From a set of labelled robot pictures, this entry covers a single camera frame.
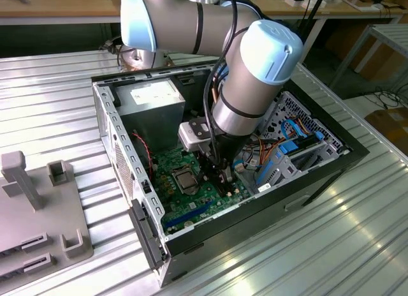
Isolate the grey perforated disk bay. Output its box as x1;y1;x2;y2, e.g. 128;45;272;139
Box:
258;91;354;195

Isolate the red black fan wire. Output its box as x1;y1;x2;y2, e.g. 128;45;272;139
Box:
131;131;154;179

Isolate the black case side latch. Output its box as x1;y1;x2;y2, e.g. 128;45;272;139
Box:
127;198;168;272

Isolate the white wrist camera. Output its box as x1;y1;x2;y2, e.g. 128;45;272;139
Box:
177;117;212;152

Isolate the long wooden desk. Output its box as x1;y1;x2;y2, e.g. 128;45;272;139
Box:
0;0;408;64

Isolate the grey parts rack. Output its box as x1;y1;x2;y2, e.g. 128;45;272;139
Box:
0;151;95;284

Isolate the white flat box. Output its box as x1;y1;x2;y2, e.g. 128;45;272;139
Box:
284;0;328;9

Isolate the metal socket cover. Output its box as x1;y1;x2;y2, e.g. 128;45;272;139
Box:
171;166;201;195

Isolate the brown cardboard box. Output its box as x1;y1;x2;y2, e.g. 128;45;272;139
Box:
353;40;404;83
364;107;408;147
324;21;367;66

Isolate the blue disk wire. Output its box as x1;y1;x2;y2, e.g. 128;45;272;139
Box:
282;118;309;143

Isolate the grey metal frame shelf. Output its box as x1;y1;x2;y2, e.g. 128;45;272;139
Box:
330;23;408;90

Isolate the black tripod stand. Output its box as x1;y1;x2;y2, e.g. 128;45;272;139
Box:
288;0;331;59

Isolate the orange wire bundle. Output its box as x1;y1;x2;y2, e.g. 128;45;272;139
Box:
259;139;284;166

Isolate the black camera cable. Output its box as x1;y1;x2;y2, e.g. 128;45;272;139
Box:
203;0;243;165

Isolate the blue wire with pale plug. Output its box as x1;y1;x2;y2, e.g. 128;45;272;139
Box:
234;160;259;174

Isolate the blue plastic rail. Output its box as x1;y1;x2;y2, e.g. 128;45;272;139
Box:
256;155;282;186

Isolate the blue disk carrier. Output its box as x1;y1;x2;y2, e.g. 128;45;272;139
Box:
279;131;326;156

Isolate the black open PC case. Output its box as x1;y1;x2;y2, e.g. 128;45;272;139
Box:
91;53;370;289

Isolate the silver CPU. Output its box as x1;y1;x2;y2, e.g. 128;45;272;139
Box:
177;173;194;188

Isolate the green motherboard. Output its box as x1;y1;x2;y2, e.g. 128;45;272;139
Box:
149;147;256;238

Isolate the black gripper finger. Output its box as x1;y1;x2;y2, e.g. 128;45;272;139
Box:
222;166;237;184

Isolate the grey power supply unit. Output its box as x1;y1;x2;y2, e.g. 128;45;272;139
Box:
113;78;187;150

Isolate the blue expansion slot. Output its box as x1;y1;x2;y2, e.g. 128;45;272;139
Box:
164;198;214;230

